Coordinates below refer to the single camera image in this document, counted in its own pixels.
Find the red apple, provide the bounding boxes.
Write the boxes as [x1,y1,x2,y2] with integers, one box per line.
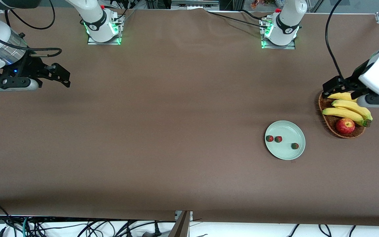
[336,118,355,134]

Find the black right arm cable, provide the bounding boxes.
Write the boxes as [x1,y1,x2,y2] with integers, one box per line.
[0,0,62,58]

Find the pale green round plate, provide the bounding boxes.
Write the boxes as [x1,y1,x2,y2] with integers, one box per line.
[265,120,306,161]

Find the grey background device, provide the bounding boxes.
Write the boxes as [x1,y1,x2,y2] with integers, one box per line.
[171,0,219,10]

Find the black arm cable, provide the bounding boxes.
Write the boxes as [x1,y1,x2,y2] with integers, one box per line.
[325,0,344,80]
[0,0,62,58]

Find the yellow banana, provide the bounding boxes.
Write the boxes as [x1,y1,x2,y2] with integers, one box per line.
[332,99,373,121]
[322,108,371,127]
[327,92,358,102]

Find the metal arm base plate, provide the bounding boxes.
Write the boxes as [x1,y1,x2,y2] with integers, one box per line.
[261,39,296,50]
[88,36,121,45]

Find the brown wooden post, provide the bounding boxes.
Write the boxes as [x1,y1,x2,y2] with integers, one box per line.
[168,211,191,237]

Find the brown woven wicker basket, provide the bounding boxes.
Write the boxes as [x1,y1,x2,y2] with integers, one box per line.
[318,87,366,139]

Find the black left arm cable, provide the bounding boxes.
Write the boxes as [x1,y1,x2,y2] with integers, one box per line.
[325,0,344,80]

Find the black cable on cloth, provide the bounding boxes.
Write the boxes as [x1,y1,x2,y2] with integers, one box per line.
[205,11,270,29]

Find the orange patterned background object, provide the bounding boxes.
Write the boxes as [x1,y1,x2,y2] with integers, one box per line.
[251,0,275,9]

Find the brown table cloth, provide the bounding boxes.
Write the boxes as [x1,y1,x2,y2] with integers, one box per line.
[0,6,379,227]

